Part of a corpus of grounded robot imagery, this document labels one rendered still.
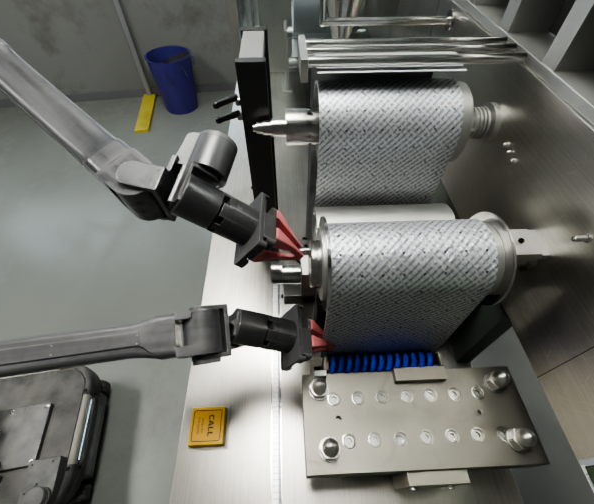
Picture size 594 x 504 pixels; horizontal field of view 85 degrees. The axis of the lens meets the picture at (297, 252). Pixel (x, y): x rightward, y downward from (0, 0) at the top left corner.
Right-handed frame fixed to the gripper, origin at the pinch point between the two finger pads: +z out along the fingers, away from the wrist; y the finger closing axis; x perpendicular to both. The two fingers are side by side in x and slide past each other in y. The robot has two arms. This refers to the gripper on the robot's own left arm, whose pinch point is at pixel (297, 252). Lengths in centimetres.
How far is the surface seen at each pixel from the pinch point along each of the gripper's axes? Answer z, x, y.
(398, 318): 17.9, 4.1, 7.8
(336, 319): 9.7, -2.0, 7.9
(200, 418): 5.7, -38.9, 16.1
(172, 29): -44, -114, -319
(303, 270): 4.2, -3.3, -0.2
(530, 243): 24.8, 24.6, 2.0
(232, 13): -19, -5, -94
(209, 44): -12, -105, -323
